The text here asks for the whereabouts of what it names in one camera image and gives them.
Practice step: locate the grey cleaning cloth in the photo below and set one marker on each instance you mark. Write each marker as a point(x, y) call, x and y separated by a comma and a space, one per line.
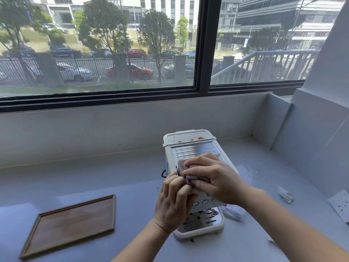
point(180, 164)

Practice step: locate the black car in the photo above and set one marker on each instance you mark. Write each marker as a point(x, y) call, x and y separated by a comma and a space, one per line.
point(65, 52)

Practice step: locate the white car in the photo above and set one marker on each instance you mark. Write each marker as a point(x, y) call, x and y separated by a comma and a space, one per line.
point(73, 72)

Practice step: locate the clear plastic bag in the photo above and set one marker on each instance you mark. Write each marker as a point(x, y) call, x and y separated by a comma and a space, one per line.
point(233, 212)

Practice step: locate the crumpled clear plastic wrapper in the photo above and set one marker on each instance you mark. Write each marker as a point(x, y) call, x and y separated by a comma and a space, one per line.
point(285, 195)

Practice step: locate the person's left hand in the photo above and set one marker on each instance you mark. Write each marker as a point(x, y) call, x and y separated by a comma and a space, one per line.
point(170, 204)

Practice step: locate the black metal fence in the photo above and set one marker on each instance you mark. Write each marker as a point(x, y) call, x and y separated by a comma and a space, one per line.
point(92, 69)

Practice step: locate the person's left forearm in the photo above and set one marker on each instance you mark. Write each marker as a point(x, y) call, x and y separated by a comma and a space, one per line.
point(141, 242)

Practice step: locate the black window frame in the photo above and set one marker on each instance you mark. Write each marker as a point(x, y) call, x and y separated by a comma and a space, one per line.
point(204, 51)

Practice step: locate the person's left thumb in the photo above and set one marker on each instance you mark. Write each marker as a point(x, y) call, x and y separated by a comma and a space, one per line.
point(190, 200)

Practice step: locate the person's right thumb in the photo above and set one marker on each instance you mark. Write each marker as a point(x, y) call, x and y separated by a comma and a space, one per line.
point(205, 187)

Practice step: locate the white steel coffee machine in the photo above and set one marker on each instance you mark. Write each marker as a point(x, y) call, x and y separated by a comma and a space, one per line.
point(190, 148)

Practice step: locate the person's right forearm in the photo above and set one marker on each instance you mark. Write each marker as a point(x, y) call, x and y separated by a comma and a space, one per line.
point(289, 229)

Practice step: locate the person's right middle finger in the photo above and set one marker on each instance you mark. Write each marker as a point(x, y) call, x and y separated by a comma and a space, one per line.
point(200, 160)

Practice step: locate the grey stair railing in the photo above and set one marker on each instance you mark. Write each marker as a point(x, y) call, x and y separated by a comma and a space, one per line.
point(261, 66)

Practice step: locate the brown wooden tray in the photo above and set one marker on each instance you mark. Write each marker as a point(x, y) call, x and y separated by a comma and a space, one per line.
point(71, 223)

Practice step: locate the white wall socket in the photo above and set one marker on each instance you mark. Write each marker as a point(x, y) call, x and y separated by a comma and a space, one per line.
point(340, 206)

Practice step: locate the small red car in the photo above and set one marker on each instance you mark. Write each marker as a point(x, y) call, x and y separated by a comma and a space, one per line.
point(137, 53)

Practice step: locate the person's right hand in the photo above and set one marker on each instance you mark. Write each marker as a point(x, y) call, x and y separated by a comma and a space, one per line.
point(223, 182)

